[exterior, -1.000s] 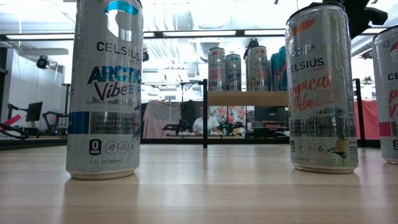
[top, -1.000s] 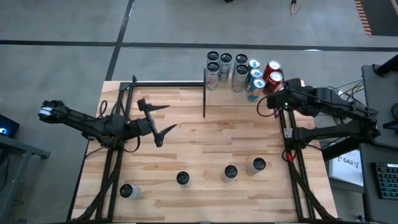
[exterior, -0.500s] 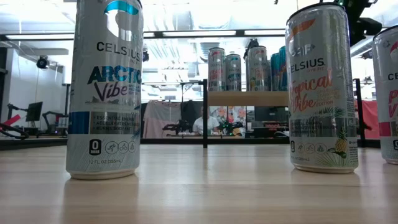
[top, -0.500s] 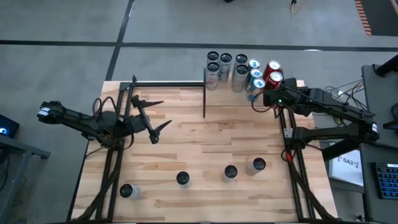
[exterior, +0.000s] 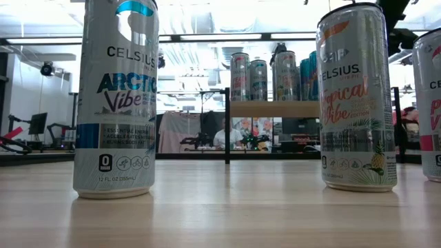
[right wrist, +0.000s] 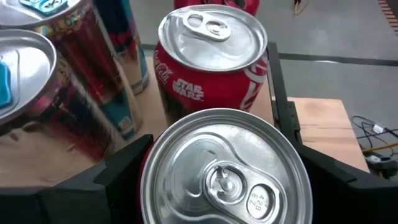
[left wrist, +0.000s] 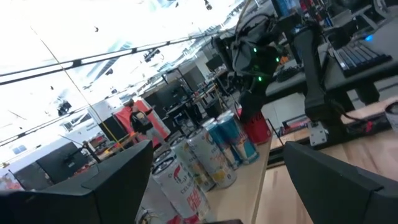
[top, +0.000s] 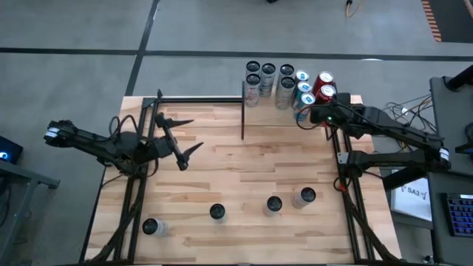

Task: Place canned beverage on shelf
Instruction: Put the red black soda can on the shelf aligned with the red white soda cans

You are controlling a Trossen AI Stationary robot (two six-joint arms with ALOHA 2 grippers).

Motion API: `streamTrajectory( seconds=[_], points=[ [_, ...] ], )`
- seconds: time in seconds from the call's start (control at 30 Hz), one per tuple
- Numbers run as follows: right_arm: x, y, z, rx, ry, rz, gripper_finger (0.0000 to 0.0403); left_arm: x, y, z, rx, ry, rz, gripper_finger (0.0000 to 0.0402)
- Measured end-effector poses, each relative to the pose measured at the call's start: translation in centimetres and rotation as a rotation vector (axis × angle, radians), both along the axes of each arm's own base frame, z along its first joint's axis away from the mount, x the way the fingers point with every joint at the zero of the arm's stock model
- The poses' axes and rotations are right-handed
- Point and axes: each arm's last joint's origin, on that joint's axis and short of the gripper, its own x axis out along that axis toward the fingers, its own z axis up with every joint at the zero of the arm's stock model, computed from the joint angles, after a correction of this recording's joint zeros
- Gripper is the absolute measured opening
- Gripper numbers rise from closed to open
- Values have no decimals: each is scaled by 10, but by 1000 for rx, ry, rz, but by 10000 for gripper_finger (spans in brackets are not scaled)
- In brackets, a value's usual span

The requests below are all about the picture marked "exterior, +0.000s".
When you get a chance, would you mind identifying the Celsius Peach Vibe can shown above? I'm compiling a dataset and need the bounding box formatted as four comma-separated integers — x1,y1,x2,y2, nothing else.
411,27,441,183
229,52,251,102

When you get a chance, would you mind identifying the Celsius Arctic Vibe can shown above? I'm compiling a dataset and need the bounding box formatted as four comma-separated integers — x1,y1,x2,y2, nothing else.
72,0,160,200
249,59,269,102

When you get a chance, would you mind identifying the Celsius can with yellow band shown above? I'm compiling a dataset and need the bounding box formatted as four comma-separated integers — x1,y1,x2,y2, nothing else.
274,50,300,102

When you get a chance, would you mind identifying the blue Red Bull can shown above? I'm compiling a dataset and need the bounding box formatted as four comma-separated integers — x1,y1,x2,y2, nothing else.
299,58,311,101
309,50,319,101

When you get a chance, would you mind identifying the Celsius Tropical Vibe can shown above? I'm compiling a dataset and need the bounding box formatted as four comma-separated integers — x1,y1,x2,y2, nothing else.
316,1,398,193

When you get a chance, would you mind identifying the person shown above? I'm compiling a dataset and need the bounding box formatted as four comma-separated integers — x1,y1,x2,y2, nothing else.
213,118,244,151

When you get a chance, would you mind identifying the floral printed panel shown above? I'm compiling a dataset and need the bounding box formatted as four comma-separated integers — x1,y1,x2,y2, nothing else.
231,116,274,145

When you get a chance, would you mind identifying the white hanging cloth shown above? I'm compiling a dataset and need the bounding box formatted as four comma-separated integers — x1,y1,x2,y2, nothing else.
157,110,203,154

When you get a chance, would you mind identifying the black monitor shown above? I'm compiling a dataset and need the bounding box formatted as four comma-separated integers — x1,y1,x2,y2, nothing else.
280,117,320,136
28,112,49,136

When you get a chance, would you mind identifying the black dome camera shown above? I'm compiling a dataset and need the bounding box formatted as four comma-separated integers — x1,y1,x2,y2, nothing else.
40,61,56,77

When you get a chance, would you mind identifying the black aluminium table frame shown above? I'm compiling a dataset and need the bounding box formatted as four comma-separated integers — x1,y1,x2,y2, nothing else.
0,151,423,167

